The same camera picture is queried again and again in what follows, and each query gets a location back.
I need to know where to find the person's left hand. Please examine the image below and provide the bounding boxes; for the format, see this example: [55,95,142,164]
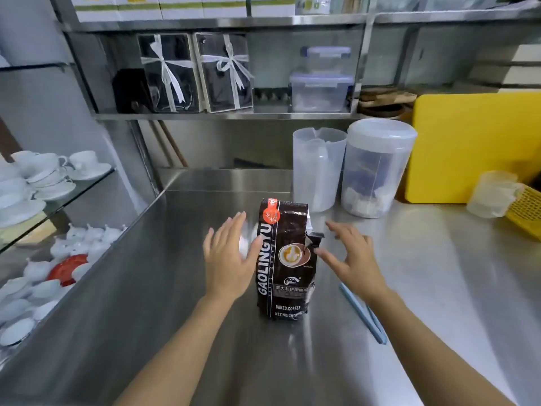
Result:
[202,211,263,301]

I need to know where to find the person's right hand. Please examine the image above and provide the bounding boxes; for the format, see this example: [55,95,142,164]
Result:
[314,221,389,304]

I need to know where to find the person's left forearm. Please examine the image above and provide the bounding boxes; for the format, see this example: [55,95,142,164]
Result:
[113,294,242,406]

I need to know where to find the person's right forearm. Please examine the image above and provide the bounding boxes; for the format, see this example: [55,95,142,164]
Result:
[364,286,517,406]

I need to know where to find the dark brown coffee bag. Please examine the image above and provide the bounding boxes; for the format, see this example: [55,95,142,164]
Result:
[256,198,325,321]

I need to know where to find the light blue bag sealing clip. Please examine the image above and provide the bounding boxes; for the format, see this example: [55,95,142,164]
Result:
[339,283,389,345]

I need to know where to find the clear plastic measuring pitcher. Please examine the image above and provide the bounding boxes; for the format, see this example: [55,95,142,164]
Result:
[292,127,348,213]

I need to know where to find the large clear lidded plastic jar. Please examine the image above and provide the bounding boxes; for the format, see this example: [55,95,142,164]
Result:
[341,118,418,219]

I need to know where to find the brown wooden stick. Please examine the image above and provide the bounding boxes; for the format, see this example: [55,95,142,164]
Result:
[157,120,189,168]

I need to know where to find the red ceramic saucer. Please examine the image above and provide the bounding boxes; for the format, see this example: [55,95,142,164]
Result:
[47,254,89,287]

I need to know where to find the glass display shelf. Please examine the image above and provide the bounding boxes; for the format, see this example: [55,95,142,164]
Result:
[0,167,117,254]

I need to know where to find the clear gift box white ribbon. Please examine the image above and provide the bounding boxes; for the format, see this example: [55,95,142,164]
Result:
[136,33,204,114]
[193,32,255,114]

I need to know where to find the large clear blue-lidded food container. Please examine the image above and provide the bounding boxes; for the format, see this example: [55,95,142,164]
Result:
[289,72,355,114]

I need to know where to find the stack of wooden boards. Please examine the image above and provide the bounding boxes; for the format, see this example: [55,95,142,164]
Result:
[358,86,418,120]

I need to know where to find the black object behind gift boxes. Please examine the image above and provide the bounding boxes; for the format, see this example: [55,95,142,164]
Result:
[112,68,154,114]

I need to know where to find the group of white ceramic teapots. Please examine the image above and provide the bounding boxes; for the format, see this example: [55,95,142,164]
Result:
[0,224,128,348]

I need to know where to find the small clear plastic measuring cup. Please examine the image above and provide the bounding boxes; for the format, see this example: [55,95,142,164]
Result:
[466,171,526,219]

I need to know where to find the yellow plastic cutting board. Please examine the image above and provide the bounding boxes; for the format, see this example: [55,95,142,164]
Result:
[404,92,541,204]

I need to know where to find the stacks of white cups and saucers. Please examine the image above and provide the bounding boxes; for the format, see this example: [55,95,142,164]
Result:
[0,150,113,229]

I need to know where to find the small clear blue-lidded food container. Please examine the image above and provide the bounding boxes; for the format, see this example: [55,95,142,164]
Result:
[300,46,352,76]

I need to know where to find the yellow plastic basket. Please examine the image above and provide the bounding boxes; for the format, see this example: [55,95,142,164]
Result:
[505,184,541,242]

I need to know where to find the white cardboard box green stripe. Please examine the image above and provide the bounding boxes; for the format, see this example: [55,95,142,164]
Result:
[158,0,205,20]
[201,0,248,19]
[69,0,120,22]
[250,0,297,18]
[117,0,163,21]

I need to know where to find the clear packaged item box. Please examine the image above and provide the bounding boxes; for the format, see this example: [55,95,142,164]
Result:
[295,0,331,16]

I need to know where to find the stack of white flat boxes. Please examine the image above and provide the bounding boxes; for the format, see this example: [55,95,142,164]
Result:
[468,44,541,87]

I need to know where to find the stainless steel wall shelf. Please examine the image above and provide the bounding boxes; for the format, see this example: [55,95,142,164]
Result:
[51,0,541,121]

